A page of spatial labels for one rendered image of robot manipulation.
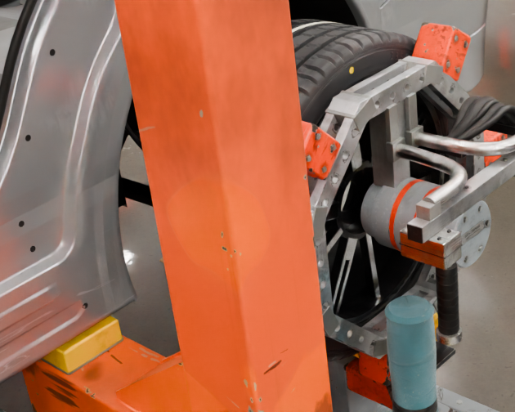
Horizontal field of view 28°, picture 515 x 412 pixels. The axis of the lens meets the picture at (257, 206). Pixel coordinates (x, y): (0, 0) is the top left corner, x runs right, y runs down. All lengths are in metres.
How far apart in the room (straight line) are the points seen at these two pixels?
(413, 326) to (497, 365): 1.12
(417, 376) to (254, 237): 0.65
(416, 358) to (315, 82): 0.53
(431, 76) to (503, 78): 2.95
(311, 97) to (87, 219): 0.45
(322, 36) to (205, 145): 0.67
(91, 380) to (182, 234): 0.58
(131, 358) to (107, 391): 0.10
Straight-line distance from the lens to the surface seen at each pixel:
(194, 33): 1.24
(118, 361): 1.96
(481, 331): 3.10
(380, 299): 2.14
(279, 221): 1.40
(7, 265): 1.82
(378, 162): 1.91
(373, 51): 1.91
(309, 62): 1.84
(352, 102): 1.77
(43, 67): 1.77
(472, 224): 1.87
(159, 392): 1.74
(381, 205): 1.91
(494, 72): 4.93
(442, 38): 1.97
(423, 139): 1.88
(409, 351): 1.89
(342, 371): 2.24
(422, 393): 1.96
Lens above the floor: 1.80
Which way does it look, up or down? 28 degrees down
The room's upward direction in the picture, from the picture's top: 8 degrees counter-clockwise
